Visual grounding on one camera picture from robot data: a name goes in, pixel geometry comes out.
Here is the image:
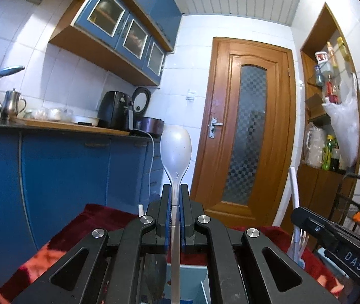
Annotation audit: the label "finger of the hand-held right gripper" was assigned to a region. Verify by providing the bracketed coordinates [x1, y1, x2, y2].
[291, 207, 342, 248]

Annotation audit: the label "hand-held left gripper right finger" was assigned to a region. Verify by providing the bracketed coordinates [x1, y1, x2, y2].
[180, 184, 342, 304]

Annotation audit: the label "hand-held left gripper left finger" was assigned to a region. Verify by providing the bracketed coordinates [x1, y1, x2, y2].
[11, 184, 172, 304]

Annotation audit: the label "light blue utensil holder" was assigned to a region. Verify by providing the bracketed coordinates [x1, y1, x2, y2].
[163, 247, 307, 304]

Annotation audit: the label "white spoon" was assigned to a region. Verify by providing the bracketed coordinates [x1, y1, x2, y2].
[160, 125, 192, 304]

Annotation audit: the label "white plastic fork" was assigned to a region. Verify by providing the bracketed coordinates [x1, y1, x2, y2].
[294, 227, 309, 260]

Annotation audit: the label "long white plastic utensil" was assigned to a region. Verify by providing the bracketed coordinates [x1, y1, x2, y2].
[275, 166, 301, 260]

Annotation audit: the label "wooden shelf unit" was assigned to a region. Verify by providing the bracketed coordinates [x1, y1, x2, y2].
[300, 2, 360, 229]

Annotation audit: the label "dark bottle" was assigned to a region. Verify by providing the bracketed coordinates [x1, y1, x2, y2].
[331, 147, 341, 172]

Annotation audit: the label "green bottle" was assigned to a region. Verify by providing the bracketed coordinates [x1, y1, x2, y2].
[322, 135, 334, 170]

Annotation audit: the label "red printed blanket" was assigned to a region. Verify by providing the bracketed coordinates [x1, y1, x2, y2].
[0, 203, 352, 304]

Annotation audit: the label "white plastic bag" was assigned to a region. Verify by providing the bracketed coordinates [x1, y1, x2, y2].
[324, 76, 360, 168]

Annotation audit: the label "wooden door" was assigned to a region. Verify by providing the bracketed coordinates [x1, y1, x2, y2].
[189, 37, 296, 229]

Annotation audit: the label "blue base cabinets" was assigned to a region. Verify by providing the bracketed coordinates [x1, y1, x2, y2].
[0, 123, 165, 292]

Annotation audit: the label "rice cooker with open lid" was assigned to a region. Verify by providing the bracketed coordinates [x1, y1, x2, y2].
[131, 87, 165, 138]

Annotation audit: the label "black air fryer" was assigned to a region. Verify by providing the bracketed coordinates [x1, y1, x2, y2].
[98, 91, 135, 130]

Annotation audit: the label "white dish on counter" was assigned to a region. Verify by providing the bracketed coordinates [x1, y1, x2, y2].
[72, 116, 100, 126]

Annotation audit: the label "red bottle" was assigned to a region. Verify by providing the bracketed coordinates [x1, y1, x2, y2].
[326, 74, 339, 103]

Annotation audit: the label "clear bags on counter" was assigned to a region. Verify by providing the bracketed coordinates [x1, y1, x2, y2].
[25, 107, 73, 123]

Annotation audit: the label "yellow bottle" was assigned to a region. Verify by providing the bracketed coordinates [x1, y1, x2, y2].
[337, 36, 349, 61]

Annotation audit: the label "steel kettle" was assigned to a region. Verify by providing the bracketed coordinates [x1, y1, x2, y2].
[0, 89, 27, 121]

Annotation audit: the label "blue upper cabinets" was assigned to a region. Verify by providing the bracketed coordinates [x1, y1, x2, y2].
[110, 0, 183, 51]

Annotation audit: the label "black wire cart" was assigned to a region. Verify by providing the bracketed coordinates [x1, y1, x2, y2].
[335, 173, 360, 232]

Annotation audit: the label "white power cable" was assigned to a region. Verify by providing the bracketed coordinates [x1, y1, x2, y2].
[134, 129, 156, 197]

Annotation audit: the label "metal door handle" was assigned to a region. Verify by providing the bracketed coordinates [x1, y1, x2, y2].
[208, 117, 224, 139]

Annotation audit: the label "glass-door wall cabinet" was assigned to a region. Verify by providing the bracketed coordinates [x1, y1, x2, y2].
[48, 0, 174, 87]

